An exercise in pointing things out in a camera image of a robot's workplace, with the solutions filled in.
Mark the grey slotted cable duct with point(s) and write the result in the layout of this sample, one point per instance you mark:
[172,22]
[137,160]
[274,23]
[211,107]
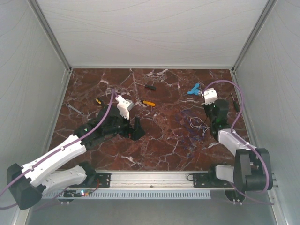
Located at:
[138,194]

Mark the yellow handled screwdriver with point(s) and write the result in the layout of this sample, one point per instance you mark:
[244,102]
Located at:
[147,103]

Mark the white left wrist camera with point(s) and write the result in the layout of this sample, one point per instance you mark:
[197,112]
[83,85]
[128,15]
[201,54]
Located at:
[124,106]

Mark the black left mount plate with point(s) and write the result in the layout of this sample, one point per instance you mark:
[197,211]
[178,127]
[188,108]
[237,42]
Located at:
[100,180]

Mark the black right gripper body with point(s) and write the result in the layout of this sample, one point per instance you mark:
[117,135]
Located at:
[208,108]

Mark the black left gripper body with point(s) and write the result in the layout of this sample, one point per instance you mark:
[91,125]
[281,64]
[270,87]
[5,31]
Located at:
[123,127]

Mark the black right mount plate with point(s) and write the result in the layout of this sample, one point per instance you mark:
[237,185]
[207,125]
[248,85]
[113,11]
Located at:
[204,180]

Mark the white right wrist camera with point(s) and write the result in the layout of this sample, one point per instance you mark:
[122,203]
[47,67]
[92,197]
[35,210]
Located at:
[210,96]

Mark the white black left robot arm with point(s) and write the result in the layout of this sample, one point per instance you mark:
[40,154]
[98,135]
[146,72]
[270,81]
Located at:
[29,182]

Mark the black handled screwdriver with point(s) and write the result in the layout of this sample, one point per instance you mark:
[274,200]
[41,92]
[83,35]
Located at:
[147,86]

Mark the small black screwdriver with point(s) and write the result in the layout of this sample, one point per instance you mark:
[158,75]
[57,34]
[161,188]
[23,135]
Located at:
[235,104]

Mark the silver wrench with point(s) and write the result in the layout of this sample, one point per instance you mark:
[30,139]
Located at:
[74,109]

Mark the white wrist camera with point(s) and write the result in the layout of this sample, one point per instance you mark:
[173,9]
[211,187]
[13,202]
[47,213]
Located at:
[210,96]
[124,106]

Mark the black mount plate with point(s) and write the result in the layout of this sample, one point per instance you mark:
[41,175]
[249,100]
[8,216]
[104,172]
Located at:
[204,180]
[100,180]

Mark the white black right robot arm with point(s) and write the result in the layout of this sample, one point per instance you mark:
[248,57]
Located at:
[252,168]

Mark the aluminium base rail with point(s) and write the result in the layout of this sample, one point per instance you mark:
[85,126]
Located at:
[126,180]

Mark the blue plastic connector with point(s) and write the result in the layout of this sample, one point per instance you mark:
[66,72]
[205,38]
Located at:
[195,90]

